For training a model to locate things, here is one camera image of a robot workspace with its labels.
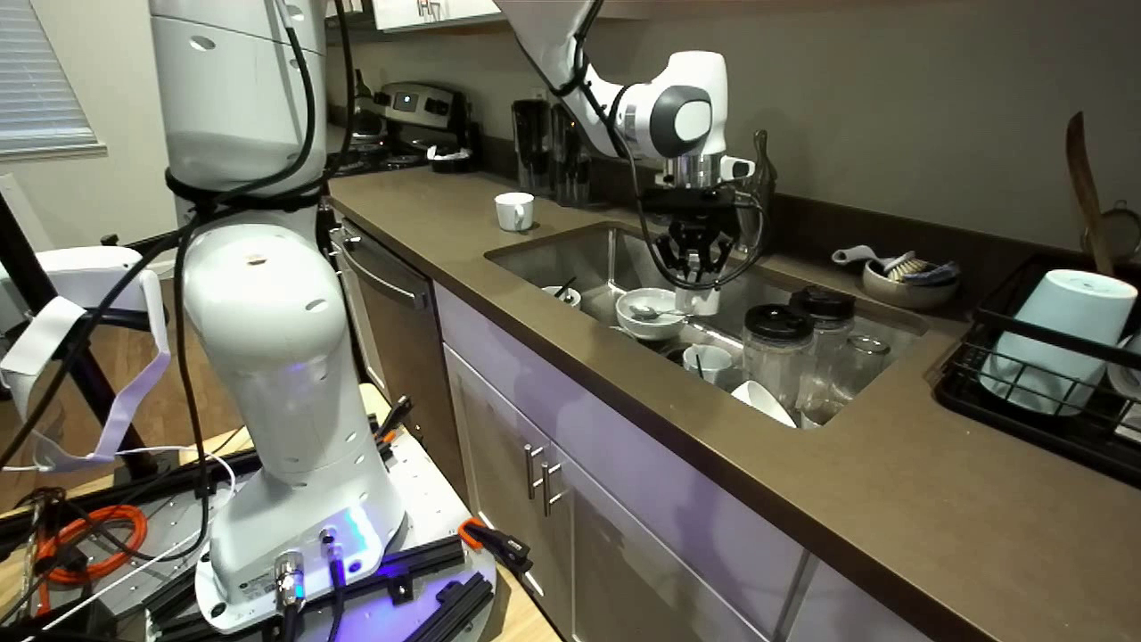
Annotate grey lower kitchen cabinets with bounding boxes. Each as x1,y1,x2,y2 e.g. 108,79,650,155
430,280,930,642

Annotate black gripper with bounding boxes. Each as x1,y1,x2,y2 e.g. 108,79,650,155
653,185,744,290

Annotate stainless steel sink basin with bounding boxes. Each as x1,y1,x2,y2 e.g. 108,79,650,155
480,222,940,435

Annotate black wire dish rack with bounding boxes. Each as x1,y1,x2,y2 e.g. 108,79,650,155
930,252,1141,483

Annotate white perforated robot table top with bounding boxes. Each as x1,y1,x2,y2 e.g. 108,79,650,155
140,378,563,642

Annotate brushed steel kitchen faucet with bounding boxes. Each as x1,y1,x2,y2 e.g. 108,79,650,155
709,123,778,259

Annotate wide white ceramic bowl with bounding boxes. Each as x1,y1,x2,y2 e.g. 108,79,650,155
610,285,695,347

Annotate wooden spatula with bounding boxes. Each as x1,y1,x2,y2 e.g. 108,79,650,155
1062,111,1108,271

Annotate small grey utensil bowl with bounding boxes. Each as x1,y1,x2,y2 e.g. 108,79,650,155
859,247,963,313

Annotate white window blind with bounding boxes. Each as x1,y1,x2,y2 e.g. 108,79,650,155
0,0,108,162

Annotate orange black clamp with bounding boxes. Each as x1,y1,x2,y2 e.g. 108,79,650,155
373,393,421,451
455,518,539,584

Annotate stainless steel dishwasher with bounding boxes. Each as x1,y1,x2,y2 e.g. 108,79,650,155
330,223,460,476

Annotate black tripod stand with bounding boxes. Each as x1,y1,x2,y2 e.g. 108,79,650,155
0,191,155,476

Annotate orange cable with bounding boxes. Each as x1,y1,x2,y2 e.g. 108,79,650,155
33,500,152,589

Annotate pale blue cup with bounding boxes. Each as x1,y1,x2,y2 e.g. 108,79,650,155
982,265,1141,422

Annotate small white cup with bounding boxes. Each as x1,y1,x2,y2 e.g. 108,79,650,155
676,331,744,393

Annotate clear drinking glass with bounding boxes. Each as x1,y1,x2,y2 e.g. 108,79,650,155
830,326,896,399

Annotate white upper cabinets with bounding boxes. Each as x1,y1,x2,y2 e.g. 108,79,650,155
330,0,508,36

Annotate silver cabinet handle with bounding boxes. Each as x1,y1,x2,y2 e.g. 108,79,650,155
521,439,550,504
539,457,569,518

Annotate white plate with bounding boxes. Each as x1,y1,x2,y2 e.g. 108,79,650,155
539,280,585,313

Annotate white ceramic mug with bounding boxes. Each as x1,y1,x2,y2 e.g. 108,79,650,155
676,280,726,324
490,187,539,235

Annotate black aluminium rail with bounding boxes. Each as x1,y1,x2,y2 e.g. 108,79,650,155
280,533,470,597
402,571,500,642

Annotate silver countertop toaster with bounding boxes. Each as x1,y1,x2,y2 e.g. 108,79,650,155
349,79,476,171

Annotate white flat ribbon cable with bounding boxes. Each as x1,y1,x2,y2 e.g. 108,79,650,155
0,294,175,471

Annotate clear blender jar black lid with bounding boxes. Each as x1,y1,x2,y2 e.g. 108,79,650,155
789,280,859,360
740,303,818,413

